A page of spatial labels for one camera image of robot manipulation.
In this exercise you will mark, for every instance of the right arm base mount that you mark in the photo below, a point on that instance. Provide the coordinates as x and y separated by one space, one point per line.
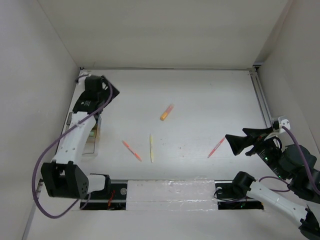
227 199

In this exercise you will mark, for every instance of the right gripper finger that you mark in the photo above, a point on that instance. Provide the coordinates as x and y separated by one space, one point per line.
257 132
237 143

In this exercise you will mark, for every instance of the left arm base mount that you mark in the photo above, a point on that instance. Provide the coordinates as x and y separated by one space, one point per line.
115 200

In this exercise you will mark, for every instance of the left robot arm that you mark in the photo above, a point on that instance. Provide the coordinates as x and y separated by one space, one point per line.
63 177

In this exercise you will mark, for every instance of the pink thin pen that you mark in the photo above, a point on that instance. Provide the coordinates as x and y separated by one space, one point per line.
216 147

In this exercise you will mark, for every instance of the clear plastic organizer tray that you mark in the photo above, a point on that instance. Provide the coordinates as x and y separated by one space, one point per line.
95 140

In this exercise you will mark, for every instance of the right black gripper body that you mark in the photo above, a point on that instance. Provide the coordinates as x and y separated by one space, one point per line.
268 151

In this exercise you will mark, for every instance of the orange thin pen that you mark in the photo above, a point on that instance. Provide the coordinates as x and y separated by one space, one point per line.
131 150

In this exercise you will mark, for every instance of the yellow thin pen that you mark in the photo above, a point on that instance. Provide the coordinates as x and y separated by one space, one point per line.
151 148

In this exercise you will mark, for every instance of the aluminium rail right side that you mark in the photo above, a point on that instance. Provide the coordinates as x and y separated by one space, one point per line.
265 112

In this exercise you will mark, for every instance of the yellow orange highlighter marker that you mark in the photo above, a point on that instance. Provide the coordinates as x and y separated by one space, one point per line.
166 112

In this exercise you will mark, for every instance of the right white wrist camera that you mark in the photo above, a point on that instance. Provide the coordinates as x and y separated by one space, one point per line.
279 122

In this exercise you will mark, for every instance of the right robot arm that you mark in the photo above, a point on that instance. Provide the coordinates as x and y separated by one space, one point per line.
291 164

